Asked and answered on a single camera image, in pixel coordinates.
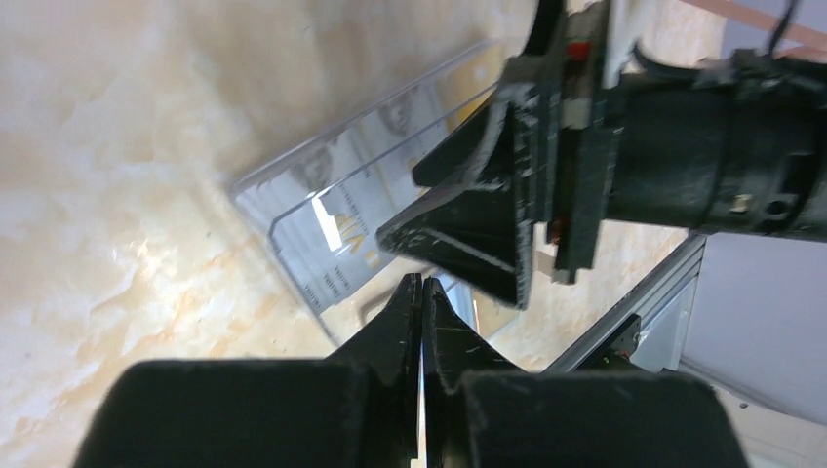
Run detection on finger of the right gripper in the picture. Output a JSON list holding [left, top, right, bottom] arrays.
[[375, 102, 532, 310], [412, 102, 504, 189]]

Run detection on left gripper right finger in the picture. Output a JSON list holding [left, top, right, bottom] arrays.
[[422, 278, 748, 467]]

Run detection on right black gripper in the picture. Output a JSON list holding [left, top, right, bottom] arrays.
[[503, 1, 826, 285]]

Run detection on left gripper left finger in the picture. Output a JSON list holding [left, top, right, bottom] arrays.
[[74, 274, 423, 467]]

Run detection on silver VIP card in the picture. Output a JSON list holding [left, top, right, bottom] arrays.
[[271, 119, 480, 318]]

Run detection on clear plastic card tray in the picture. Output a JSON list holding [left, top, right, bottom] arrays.
[[230, 39, 518, 344]]

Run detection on pink tripod stand legs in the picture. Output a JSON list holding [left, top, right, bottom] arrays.
[[683, 0, 826, 63]]

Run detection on aluminium frame rail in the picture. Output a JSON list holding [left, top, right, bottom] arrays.
[[546, 234, 706, 374]]

